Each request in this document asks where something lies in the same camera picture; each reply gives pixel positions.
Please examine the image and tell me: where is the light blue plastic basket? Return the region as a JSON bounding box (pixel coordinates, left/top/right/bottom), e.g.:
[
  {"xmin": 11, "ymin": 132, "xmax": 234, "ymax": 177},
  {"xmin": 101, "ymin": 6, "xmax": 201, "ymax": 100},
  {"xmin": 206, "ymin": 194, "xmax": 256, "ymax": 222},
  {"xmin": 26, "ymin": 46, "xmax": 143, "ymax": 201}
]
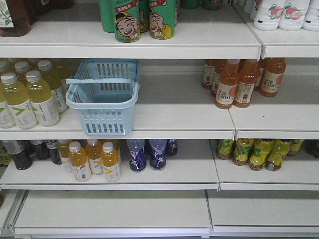
[{"xmin": 66, "ymin": 58, "xmax": 140, "ymax": 136}]

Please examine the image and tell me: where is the white shelf board upper left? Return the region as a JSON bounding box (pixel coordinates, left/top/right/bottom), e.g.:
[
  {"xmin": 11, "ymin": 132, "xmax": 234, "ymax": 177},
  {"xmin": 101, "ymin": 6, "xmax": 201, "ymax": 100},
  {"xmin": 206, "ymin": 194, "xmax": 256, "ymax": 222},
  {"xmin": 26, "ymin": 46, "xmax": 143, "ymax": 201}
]
[{"xmin": 0, "ymin": 75, "xmax": 235, "ymax": 140}]

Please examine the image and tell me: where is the blue sports drink bottle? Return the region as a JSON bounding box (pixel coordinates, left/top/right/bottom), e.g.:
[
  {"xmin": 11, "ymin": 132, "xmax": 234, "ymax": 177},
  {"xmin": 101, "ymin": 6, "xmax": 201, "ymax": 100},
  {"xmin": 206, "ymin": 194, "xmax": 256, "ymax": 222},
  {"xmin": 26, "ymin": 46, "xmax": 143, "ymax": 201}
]
[
  {"xmin": 127, "ymin": 139, "xmax": 146, "ymax": 172},
  {"xmin": 149, "ymin": 139, "xmax": 166, "ymax": 170}
]

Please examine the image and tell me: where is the white shelf board middle left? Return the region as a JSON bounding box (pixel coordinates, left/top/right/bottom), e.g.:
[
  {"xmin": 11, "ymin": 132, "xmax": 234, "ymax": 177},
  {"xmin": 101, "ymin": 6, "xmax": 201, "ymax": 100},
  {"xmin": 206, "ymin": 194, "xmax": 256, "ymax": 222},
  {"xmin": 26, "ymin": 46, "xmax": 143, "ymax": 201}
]
[{"xmin": 0, "ymin": 149, "xmax": 221, "ymax": 192}]

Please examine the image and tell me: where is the orange juice bottle white label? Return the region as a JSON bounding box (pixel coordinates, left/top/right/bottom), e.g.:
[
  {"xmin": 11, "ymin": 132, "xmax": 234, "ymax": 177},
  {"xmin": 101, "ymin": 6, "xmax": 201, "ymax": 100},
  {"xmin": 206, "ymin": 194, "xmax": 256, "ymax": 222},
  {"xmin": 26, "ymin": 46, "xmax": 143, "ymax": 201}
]
[
  {"xmin": 68, "ymin": 141, "xmax": 91, "ymax": 182},
  {"xmin": 101, "ymin": 141, "xmax": 121, "ymax": 182}
]

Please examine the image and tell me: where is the orange tea bottle front left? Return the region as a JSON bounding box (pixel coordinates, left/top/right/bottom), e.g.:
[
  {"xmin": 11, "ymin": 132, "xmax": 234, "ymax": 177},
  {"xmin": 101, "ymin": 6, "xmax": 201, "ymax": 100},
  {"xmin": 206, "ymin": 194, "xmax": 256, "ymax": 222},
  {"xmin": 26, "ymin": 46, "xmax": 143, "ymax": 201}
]
[{"xmin": 215, "ymin": 59, "xmax": 240, "ymax": 109}]

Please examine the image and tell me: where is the orange tea bottle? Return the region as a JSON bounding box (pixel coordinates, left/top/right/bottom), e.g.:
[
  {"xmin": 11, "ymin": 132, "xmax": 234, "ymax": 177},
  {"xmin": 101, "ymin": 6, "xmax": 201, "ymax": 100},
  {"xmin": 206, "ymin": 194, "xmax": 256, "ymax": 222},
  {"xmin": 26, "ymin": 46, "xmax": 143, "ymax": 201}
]
[
  {"xmin": 233, "ymin": 59, "xmax": 260, "ymax": 108},
  {"xmin": 215, "ymin": 59, "xmax": 240, "ymax": 109}
]

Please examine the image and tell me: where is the orange tea bottle front right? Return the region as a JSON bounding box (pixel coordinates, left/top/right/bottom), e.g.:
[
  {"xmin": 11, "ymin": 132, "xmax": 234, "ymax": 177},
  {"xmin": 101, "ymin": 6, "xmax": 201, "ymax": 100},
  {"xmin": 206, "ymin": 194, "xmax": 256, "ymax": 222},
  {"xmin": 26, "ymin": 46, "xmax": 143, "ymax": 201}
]
[{"xmin": 233, "ymin": 59, "xmax": 260, "ymax": 108}]

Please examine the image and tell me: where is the yellow lemon tea bottle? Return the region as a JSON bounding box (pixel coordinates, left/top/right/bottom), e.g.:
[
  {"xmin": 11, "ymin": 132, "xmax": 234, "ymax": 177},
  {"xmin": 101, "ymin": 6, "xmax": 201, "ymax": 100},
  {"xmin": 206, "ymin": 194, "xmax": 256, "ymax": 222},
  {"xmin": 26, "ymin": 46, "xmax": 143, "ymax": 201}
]
[
  {"xmin": 248, "ymin": 138, "xmax": 274, "ymax": 171},
  {"xmin": 265, "ymin": 139, "xmax": 291, "ymax": 171}
]

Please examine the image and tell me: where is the green cartoon can right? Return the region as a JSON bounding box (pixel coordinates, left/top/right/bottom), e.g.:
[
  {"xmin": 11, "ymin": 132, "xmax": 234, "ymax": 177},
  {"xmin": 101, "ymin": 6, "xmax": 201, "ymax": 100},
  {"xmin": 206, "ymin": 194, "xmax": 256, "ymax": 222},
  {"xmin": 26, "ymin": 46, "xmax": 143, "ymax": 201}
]
[{"xmin": 149, "ymin": 0, "xmax": 175, "ymax": 40}]

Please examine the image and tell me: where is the green cartoon can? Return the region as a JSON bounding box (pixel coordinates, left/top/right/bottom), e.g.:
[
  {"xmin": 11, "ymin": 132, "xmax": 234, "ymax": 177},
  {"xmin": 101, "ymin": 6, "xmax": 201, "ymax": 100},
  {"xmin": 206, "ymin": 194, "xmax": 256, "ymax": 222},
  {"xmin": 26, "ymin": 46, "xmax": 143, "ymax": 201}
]
[
  {"xmin": 149, "ymin": 0, "xmax": 175, "ymax": 40},
  {"xmin": 111, "ymin": 0, "xmax": 141, "ymax": 43}
]

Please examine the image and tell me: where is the green cartoon can left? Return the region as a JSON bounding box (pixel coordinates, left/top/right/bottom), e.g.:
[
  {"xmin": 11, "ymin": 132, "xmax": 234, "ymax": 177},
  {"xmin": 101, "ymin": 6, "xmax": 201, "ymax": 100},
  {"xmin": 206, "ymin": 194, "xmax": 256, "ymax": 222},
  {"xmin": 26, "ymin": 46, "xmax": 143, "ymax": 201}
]
[{"xmin": 111, "ymin": 0, "xmax": 141, "ymax": 43}]

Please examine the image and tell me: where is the pale green drink bottle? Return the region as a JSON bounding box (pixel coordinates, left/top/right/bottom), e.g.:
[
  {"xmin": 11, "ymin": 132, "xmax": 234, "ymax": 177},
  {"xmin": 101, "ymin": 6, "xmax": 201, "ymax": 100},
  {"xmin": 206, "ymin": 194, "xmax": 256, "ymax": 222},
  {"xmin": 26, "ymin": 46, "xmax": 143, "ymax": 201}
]
[
  {"xmin": 0, "ymin": 60, "xmax": 15, "ymax": 128},
  {"xmin": 25, "ymin": 70, "xmax": 60, "ymax": 127},
  {"xmin": 0, "ymin": 72, "xmax": 38, "ymax": 129},
  {"xmin": 37, "ymin": 60, "xmax": 68, "ymax": 113}
]

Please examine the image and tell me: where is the orange tea bottle C100 label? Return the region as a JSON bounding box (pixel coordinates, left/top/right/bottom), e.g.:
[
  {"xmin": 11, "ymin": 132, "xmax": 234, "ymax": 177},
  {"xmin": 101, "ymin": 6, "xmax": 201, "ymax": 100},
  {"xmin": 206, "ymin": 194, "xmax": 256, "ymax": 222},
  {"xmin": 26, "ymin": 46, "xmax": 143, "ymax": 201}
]
[{"xmin": 259, "ymin": 58, "xmax": 286, "ymax": 97}]

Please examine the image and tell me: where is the white shelf board upper right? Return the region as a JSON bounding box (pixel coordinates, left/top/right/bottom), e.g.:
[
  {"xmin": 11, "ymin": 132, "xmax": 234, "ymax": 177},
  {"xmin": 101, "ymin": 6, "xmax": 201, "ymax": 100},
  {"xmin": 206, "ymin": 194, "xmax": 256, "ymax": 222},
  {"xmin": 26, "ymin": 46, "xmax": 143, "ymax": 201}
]
[{"xmin": 229, "ymin": 76, "xmax": 319, "ymax": 139}]

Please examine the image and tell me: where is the dark drink bottle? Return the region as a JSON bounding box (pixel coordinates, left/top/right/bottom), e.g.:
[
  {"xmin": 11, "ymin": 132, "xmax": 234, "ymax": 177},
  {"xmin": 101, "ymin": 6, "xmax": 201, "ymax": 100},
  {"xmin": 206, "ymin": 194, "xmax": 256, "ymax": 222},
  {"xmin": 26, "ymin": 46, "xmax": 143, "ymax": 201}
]
[{"xmin": 3, "ymin": 140, "xmax": 32, "ymax": 170}]

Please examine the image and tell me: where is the white peach drink bottle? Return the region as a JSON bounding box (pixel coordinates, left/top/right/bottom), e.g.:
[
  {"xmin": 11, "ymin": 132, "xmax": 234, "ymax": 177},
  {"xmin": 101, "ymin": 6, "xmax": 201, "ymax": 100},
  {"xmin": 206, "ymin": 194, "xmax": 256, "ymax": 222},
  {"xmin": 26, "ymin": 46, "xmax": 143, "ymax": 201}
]
[{"xmin": 279, "ymin": 0, "xmax": 310, "ymax": 31}]

